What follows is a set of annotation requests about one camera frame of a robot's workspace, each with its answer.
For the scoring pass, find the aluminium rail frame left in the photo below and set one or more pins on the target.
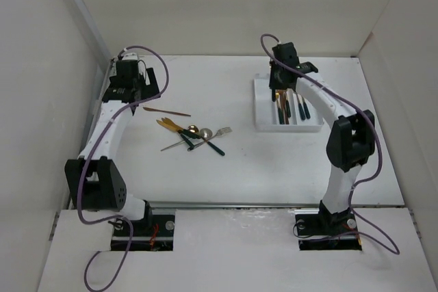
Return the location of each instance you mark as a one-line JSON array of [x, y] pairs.
[[99, 107]]

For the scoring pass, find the silver fork green handle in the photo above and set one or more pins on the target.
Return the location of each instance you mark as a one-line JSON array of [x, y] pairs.
[[219, 133]]

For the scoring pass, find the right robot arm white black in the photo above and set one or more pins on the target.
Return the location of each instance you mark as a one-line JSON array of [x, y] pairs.
[[351, 141]]

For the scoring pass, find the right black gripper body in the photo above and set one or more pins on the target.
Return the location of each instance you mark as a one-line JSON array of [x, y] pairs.
[[274, 82]]

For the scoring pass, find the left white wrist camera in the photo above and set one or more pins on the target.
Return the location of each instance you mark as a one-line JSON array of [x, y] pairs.
[[127, 54]]

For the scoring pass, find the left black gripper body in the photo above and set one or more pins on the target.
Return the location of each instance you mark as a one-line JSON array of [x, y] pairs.
[[148, 90]]

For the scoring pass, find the dark brown wooden fork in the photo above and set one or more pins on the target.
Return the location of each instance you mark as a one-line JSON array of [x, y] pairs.
[[282, 100]]

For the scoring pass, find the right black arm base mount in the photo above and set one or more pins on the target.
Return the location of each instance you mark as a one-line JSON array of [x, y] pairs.
[[318, 230]]

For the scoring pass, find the gold spoon green handle pile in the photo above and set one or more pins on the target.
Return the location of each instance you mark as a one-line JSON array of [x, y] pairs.
[[187, 136]]

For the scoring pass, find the thin copper knife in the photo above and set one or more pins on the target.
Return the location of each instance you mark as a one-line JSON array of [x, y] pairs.
[[150, 109]]

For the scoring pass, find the copper fork all metal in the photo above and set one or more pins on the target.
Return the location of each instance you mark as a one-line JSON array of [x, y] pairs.
[[281, 103]]

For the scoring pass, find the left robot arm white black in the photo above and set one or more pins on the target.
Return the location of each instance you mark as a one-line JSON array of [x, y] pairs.
[[93, 176]]

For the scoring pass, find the white three-compartment tray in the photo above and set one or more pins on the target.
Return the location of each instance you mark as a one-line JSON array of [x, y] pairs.
[[266, 116]]

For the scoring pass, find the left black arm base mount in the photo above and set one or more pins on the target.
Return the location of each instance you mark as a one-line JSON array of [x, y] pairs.
[[154, 233]]

